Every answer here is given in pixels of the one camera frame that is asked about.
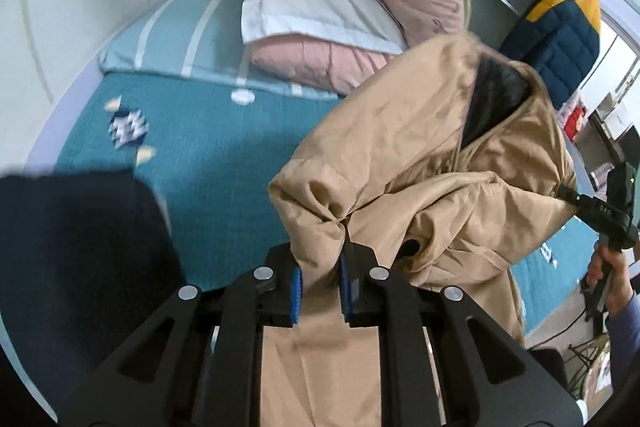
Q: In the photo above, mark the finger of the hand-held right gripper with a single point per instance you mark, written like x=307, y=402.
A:
x=570, y=195

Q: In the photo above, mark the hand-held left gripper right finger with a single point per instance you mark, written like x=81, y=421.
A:
x=346, y=292

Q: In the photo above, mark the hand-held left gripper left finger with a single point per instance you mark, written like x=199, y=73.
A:
x=296, y=289

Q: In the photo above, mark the tan padded coat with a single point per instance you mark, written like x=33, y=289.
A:
x=420, y=167

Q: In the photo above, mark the person's right forearm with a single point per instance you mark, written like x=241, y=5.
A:
x=627, y=347

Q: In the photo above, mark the person's right hand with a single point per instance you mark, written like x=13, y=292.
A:
x=612, y=274

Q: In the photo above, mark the red and pink clothing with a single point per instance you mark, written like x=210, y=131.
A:
x=574, y=116

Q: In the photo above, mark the navy and yellow puffer jacket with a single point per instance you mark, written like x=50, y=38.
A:
x=560, y=32

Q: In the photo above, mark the teal patterned bed blanket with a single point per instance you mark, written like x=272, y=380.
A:
x=210, y=142

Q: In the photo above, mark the dark navy cloth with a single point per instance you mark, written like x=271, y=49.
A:
x=80, y=272

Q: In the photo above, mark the light blue striped bed sheet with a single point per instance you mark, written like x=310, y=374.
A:
x=195, y=27

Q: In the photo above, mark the white pillow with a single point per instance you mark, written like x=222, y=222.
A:
x=310, y=7

